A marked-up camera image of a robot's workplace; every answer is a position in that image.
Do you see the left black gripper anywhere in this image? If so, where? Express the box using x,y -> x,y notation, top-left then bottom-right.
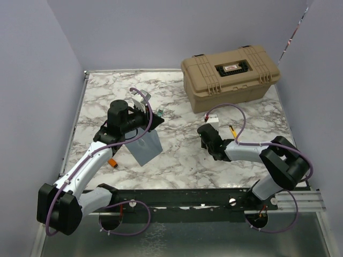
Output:
122,102 -> 165,134

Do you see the green white glue stick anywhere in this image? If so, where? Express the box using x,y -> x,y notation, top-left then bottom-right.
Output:
157,108 -> 164,117

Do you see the grey blue envelope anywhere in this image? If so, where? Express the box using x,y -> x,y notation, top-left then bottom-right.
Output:
125,130 -> 163,167

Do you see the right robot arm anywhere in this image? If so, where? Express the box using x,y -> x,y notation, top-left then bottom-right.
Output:
197,124 -> 310,209

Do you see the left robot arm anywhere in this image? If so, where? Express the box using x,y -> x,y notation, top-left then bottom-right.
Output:
36,100 -> 165,236

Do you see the tan plastic toolbox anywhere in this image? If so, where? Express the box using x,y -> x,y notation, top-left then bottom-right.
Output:
181,46 -> 281,114

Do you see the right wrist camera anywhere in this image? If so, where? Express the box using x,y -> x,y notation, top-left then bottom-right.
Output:
204,114 -> 219,131

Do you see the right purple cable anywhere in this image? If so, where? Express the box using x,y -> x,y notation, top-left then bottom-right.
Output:
205,103 -> 315,233

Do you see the purple cable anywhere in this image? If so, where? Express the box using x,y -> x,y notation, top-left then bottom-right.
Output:
205,103 -> 315,233
44,87 -> 153,237

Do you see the aluminium table frame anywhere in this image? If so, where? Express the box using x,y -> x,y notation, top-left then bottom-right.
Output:
32,69 -> 339,256

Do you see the orange handled screwdriver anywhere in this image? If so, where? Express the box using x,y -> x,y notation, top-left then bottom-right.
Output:
108,158 -> 118,168

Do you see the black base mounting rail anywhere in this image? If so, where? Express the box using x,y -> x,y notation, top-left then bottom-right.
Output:
99,188 -> 278,223

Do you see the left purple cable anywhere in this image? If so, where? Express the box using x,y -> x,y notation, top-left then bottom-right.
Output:
44,87 -> 153,237

